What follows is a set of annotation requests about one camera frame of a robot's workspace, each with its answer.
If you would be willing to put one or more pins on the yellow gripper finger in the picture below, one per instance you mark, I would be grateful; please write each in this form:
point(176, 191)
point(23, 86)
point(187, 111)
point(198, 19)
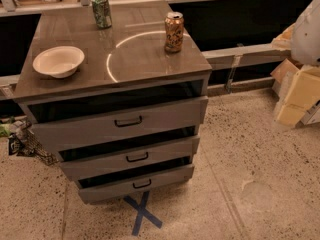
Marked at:
point(288, 115)
point(304, 91)

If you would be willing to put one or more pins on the green soda can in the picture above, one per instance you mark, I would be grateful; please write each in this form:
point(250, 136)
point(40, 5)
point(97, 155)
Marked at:
point(102, 13)

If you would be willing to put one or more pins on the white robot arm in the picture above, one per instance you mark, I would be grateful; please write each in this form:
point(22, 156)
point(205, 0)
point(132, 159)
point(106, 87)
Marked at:
point(304, 46)

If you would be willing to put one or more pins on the orange soda can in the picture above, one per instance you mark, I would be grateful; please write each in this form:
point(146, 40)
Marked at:
point(174, 27)

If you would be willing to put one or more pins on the cardboard box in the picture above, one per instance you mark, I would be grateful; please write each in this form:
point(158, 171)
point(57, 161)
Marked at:
point(279, 73)

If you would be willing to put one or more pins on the top grey drawer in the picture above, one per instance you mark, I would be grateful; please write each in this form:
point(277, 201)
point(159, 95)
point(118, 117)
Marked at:
point(98, 129)

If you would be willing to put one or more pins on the grey drawer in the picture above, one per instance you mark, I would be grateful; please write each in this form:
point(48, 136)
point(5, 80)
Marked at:
point(131, 158)
point(98, 129)
point(136, 184)

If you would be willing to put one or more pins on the middle grey drawer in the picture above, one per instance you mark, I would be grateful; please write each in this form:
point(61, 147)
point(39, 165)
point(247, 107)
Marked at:
point(131, 158)

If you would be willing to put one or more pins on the grey drawer cabinet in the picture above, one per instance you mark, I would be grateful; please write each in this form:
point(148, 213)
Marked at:
point(125, 67)

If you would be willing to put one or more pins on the blue tape cross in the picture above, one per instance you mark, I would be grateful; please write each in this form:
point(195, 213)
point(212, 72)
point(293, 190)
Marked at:
point(142, 212)

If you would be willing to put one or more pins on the bottom grey drawer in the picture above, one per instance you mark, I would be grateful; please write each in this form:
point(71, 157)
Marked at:
point(136, 184)

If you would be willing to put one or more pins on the white bowl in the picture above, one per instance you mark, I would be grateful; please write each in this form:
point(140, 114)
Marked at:
point(59, 62)

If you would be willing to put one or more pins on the wire basket with clutter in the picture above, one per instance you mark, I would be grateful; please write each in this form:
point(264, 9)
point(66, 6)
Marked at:
point(22, 141)

